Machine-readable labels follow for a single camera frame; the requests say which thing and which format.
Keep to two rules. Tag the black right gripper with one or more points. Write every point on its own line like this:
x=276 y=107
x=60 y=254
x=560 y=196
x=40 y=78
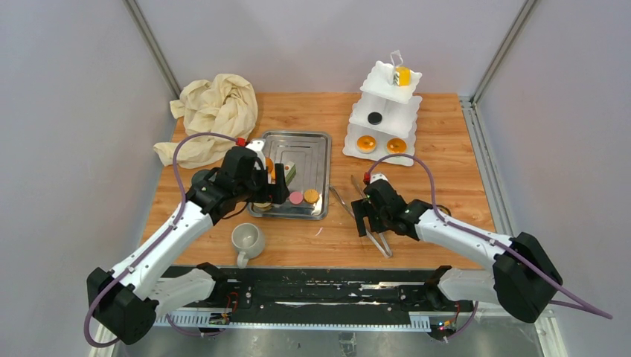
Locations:
x=363 y=208

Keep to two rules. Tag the grey metal cup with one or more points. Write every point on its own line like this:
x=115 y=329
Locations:
x=200 y=176

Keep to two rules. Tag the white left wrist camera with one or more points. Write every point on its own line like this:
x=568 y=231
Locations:
x=257 y=146

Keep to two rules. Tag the orange topped tart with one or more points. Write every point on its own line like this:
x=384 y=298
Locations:
x=366 y=144
x=396 y=146

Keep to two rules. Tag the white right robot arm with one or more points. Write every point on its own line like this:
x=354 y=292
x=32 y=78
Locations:
x=515 y=273

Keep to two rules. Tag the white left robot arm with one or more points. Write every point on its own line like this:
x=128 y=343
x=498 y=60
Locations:
x=128 y=298

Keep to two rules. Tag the orange ball fruit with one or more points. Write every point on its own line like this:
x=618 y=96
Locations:
x=269 y=165

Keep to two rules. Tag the pink sandwich cookie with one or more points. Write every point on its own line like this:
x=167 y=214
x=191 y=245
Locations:
x=296 y=197

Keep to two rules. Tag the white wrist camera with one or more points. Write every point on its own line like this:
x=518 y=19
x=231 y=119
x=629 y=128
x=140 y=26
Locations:
x=376 y=177
x=257 y=146

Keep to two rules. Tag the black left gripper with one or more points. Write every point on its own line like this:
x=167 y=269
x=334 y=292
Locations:
x=277 y=193

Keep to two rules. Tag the yellow round biscuit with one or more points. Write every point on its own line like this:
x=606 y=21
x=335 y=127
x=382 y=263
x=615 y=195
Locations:
x=311 y=196

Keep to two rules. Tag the cream crumpled cloth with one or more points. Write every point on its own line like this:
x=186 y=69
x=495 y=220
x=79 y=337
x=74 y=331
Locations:
x=225 y=105

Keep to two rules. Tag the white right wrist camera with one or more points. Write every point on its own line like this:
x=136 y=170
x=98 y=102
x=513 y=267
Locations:
x=376 y=177

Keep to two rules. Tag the white three-tier dessert stand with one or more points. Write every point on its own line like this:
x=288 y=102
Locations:
x=398 y=106

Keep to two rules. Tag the yellow glazed donut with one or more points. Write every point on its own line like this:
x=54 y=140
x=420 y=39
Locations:
x=262 y=206

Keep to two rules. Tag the black sandwich cookie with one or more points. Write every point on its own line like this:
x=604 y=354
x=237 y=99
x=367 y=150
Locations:
x=374 y=118

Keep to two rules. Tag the white ceramic mug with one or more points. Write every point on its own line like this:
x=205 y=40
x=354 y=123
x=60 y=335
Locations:
x=248 y=241

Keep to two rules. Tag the green layered cake slice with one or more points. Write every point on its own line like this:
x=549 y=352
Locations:
x=289 y=172

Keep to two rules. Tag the stainless steel tray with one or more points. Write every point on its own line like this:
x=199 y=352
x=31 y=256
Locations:
x=310 y=152

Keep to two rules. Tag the yellow cake slice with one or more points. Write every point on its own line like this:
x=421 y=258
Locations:
x=401 y=76

